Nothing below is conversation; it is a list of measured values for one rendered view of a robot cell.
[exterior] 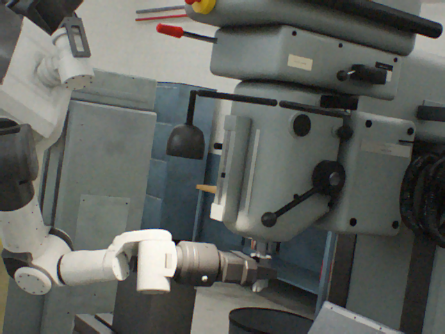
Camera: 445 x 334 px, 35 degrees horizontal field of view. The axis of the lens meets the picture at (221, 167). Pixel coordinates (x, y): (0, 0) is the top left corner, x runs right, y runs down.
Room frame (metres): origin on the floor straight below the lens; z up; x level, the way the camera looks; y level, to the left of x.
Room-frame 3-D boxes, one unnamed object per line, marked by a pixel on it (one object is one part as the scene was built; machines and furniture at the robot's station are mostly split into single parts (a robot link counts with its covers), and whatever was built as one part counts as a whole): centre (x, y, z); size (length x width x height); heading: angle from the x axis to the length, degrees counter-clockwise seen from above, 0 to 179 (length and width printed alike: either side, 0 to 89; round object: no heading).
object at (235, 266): (1.45, -0.02, 1.24); 0.13 x 0.12 x 0.10; 22
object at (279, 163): (1.49, -0.11, 1.47); 0.21 x 0.19 x 0.32; 35
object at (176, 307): (1.79, 0.12, 1.06); 0.22 x 0.12 x 0.20; 30
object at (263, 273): (1.46, -0.12, 1.24); 0.06 x 0.02 x 0.03; 112
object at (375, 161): (1.60, -0.27, 1.47); 0.24 x 0.19 x 0.26; 35
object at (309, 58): (1.51, -0.14, 1.68); 0.34 x 0.24 x 0.10; 125
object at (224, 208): (1.42, -0.02, 1.45); 0.04 x 0.04 x 0.21; 35
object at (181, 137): (1.32, 0.07, 1.49); 0.07 x 0.07 x 0.06
